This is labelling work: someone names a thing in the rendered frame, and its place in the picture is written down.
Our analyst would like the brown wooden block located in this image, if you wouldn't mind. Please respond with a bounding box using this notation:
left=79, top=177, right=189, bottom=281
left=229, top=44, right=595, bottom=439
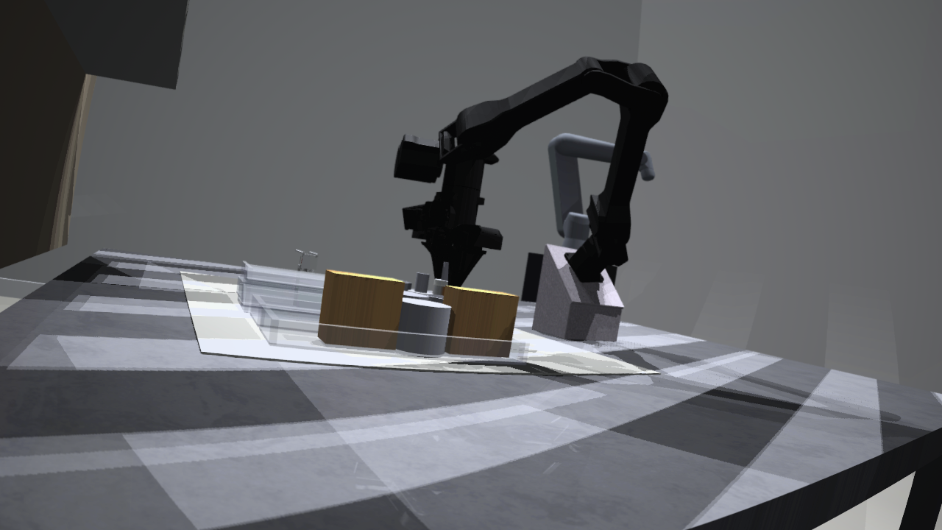
left=442, top=286, right=520, bottom=341
left=319, top=270, right=406, bottom=331

